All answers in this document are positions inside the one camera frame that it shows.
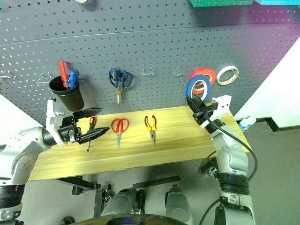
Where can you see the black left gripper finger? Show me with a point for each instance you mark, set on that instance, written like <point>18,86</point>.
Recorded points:
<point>87,112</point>
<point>92,134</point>

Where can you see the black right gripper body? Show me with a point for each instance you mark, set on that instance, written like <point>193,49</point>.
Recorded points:
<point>204,114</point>

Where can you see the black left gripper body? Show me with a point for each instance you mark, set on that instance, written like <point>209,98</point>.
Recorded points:
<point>68,131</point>

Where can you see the blue tape roll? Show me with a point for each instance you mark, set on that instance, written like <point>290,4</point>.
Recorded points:
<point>209,91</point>

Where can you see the yellow black needle-nose pliers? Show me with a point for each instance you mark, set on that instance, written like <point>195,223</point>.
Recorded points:
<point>152,134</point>

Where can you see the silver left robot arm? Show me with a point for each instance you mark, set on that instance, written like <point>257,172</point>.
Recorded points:
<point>23,161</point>

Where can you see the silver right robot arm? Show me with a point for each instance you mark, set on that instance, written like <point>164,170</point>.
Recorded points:
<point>232,157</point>

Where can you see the white tape roll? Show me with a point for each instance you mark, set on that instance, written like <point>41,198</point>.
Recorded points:
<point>219,78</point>

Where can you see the red tape roll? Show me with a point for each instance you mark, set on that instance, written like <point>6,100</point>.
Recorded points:
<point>206,70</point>

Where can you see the dark grey perforated pegboard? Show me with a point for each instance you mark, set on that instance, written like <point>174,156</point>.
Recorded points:
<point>150,35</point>

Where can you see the black plastic cup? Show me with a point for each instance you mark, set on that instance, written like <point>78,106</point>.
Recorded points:
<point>72,100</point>

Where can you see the silver double prong hook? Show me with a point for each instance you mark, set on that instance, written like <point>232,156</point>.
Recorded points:
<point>180,77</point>

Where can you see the white bottle blue cap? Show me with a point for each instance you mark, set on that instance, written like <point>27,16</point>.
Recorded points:
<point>247,123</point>

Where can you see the dark grey rounded shape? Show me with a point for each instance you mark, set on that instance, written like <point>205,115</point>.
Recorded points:
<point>122,201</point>
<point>178,204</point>

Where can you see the black partition base strip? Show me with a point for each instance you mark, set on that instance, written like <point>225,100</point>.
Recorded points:
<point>281,127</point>

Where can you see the black curved rim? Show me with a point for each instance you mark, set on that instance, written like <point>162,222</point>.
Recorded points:
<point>126,220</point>

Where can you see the green ribbed box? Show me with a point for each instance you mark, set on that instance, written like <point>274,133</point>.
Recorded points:
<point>220,2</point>

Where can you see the round silver object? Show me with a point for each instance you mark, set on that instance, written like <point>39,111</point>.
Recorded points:
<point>82,1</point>

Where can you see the cyan ribbed box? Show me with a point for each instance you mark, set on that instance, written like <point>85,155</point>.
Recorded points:
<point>276,2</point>

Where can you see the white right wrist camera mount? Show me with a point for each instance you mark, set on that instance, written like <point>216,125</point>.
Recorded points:
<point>222,105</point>

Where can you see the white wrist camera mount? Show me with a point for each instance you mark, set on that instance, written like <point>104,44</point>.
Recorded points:
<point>50,112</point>
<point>222,105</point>

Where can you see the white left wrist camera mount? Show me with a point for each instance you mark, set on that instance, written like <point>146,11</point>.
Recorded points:
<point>50,112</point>

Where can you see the black metal table frame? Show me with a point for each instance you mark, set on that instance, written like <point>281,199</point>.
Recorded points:
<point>161,180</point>

